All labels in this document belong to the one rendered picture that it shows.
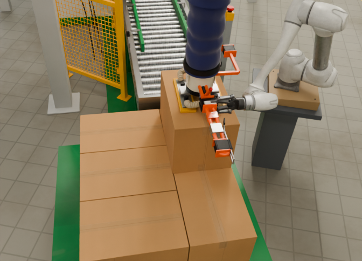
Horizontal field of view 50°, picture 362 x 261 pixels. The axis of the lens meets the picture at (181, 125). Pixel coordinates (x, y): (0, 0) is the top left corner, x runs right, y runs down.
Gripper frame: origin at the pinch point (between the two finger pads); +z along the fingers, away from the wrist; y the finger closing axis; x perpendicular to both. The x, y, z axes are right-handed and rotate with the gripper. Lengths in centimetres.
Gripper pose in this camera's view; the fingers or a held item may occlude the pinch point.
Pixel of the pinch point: (209, 105)
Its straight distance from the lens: 223.2
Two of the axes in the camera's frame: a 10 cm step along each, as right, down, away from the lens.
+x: -1.9, -6.7, 7.2
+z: -9.8, 0.8, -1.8
